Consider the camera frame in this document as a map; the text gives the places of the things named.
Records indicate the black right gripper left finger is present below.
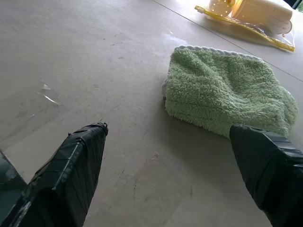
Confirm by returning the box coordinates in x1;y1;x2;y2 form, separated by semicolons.
0;122;109;227

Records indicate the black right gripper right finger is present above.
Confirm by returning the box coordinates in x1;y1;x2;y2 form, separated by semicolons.
229;125;303;227

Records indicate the green fluffy towel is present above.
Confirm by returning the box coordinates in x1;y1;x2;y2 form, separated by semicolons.
161;44;298;139

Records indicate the clear yellow-trimmed zipper pouch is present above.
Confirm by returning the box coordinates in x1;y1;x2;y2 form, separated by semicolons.
194;0;296;52

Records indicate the cream cylindrical bottle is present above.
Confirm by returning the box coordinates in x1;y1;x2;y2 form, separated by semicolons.
231;0;294;26

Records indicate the white dotted cup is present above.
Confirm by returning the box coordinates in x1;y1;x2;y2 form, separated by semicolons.
203;0;235;18

